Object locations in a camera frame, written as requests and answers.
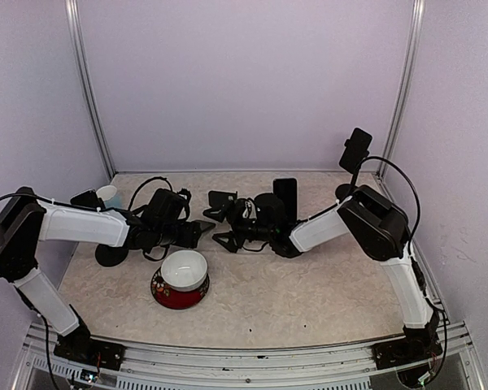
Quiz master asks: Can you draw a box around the camera cable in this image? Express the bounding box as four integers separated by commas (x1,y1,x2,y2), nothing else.
359,155,422,241
128,175,174,212

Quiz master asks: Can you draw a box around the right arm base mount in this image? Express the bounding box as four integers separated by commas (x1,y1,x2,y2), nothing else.
372,324,443,370

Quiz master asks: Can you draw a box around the right camera cable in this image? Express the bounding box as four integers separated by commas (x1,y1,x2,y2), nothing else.
359,155,422,241

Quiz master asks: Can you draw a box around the silver-edged black smartphone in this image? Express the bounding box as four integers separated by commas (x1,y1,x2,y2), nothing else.
70,189,101,209

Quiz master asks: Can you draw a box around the left camera cable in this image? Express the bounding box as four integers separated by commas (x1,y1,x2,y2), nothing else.
128,175,174,212

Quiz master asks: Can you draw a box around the right aluminium frame post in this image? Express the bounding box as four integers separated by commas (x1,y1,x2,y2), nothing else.
382,0,425,160

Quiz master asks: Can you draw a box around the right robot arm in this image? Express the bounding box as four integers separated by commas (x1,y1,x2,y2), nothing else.
203,178,439,361

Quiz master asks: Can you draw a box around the blue-edged black smartphone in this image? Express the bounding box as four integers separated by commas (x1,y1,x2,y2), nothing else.
272,178,298,223

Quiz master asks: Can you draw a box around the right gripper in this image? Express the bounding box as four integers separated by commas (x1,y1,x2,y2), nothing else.
203,200,273,252

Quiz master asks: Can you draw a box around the white ceramic bowl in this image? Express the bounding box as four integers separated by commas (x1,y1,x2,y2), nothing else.
160,249,208,292

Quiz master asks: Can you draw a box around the black pole phone stand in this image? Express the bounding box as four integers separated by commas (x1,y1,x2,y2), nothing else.
334,140,371,200
94,199,129,267

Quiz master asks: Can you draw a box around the round-base plate phone stand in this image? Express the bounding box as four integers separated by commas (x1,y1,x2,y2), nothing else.
208,190,237,210

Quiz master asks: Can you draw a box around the light blue mug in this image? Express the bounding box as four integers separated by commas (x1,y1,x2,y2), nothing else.
96,184,122,208

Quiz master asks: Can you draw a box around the aluminium frame post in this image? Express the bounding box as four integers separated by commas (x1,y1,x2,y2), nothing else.
382,0,425,160
65,0,116,180

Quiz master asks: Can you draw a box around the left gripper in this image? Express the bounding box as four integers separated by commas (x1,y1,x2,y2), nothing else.
155,220,201,248

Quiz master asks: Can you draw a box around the red floral plate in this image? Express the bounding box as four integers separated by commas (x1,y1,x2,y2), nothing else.
150,268,210,310

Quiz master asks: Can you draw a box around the left aluminium frame post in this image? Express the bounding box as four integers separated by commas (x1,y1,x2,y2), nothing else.
65,0,116,180

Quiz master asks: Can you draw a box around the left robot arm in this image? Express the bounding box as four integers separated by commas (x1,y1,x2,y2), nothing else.
0,187,215,362

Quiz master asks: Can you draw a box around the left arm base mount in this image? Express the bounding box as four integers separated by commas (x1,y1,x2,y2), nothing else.
54,323,125,371

